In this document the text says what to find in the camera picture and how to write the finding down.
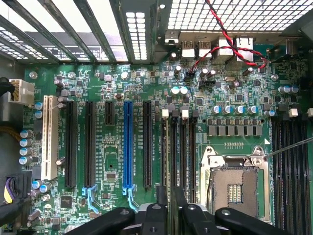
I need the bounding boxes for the RAM slot white latches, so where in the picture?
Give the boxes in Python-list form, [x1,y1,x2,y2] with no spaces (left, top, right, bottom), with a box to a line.
[300,110,311,235]
[161,109,171,188]
[280,107,300,235]
[180,109,189,196]

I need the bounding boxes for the green Dell motherboard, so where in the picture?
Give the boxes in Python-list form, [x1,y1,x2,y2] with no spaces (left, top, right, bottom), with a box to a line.
[23,61,313,235]

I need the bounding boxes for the grey metal PC case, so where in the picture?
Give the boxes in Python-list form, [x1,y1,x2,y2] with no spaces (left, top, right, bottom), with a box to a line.
[0,0,313,235]

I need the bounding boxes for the short black expansion slot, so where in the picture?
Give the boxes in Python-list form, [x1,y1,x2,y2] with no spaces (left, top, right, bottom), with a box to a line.
[104,101,115,126]

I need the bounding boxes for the RAM slot black latches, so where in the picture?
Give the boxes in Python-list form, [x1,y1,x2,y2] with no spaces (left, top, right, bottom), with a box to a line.
[291,117,301,235]
[270,117,281,231]
[190,110,199,204]
[171,109,180,189]

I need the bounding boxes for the white motherboard power connector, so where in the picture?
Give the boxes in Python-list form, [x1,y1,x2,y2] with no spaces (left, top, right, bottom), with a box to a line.
[8,78,35,106]

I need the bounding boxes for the black expansion slot blue clip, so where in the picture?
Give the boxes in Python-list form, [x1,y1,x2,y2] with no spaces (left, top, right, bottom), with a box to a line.
[82,101,101,214]

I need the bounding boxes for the white PCI expansion slot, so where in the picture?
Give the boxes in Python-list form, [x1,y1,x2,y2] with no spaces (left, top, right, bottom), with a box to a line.
[41,94,60,181]

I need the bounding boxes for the black connector purple wires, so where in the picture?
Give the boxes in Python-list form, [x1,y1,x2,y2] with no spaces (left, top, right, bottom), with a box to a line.
[0,171,32,211]

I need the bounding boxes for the CPU socket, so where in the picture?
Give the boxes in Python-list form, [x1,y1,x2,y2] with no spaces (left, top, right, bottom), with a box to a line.
[199,145,269,222]

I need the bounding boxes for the red black twisted wire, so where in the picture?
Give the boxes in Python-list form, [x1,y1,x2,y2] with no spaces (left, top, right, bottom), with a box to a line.
[185,0,268,75]

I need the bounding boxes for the thin metal locking lever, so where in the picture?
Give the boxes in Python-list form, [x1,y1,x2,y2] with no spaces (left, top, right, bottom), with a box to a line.
[265,137,313,158]

